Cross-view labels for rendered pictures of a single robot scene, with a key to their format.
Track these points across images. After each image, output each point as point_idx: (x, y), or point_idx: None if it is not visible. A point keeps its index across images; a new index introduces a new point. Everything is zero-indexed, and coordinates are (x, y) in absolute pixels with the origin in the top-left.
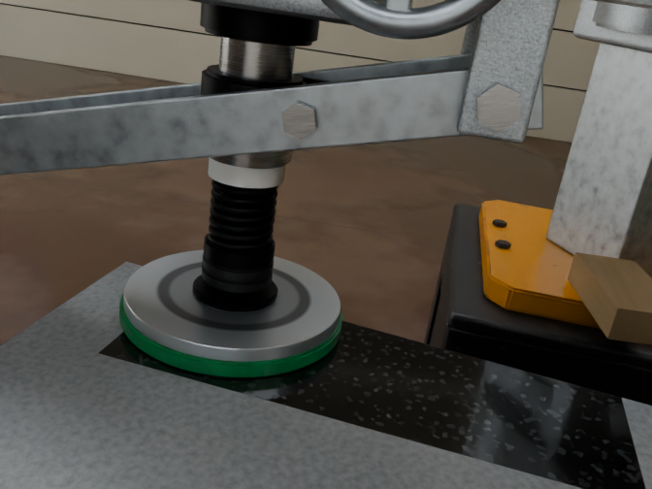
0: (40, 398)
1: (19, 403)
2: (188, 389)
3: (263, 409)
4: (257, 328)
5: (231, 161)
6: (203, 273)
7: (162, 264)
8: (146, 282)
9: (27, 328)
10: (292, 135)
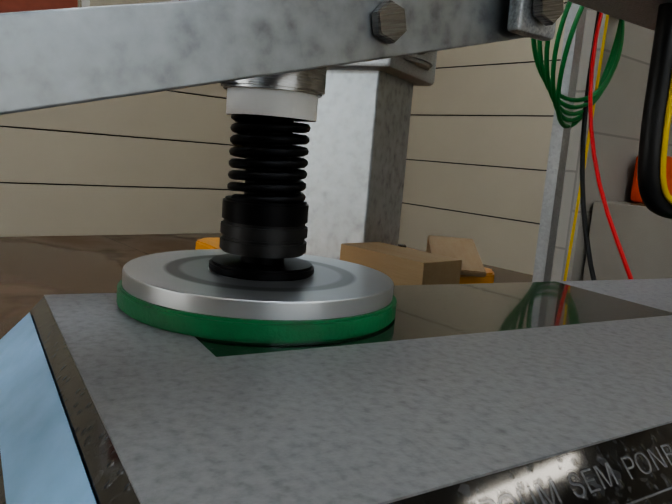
0: (260, 404)
1: (251, 415)
2: (361, 351)
3: (440, 343)
4: (345, 283)
5: (296, 84)
6: (243, 246)
7: (141, 267)
8: (167, 280)
9: (77, 365)
10: (387, 38)
